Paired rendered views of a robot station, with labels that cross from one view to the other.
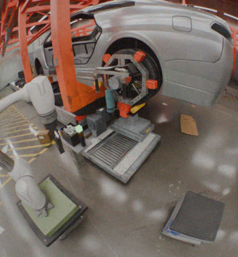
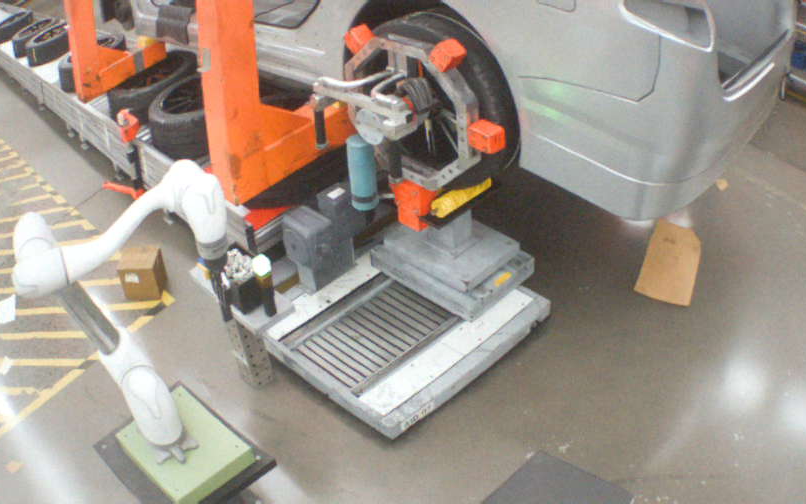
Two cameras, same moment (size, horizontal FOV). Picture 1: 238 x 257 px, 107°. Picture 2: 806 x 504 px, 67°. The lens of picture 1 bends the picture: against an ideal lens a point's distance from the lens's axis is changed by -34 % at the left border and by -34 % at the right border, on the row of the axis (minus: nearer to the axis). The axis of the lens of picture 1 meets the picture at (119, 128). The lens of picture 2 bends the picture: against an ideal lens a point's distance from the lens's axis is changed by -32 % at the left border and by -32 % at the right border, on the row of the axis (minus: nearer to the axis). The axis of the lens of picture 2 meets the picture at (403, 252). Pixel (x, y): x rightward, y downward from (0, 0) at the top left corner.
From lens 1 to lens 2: 1.43 m
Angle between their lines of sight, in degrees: 6
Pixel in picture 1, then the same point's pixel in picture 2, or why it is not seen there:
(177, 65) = (550, 94)
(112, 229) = not seen: outside the picture
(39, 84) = (208, 196)
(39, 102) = (204, 225)
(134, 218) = not seen: outside the picture
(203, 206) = (563, 487)
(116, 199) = (359, 476)
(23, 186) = (147, 382)
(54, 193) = (200, 420)
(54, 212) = (200, 456)
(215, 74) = (644, 133)
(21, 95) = (161, 200)
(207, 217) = not seen: outside the picture
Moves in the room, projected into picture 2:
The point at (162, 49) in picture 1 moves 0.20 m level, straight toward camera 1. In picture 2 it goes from (509, 44) to (489, 65)
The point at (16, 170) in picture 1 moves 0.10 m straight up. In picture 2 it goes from (126, 352) to (116, 327)
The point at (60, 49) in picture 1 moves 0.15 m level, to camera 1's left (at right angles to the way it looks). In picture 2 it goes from (220, 29) to (184, 36)
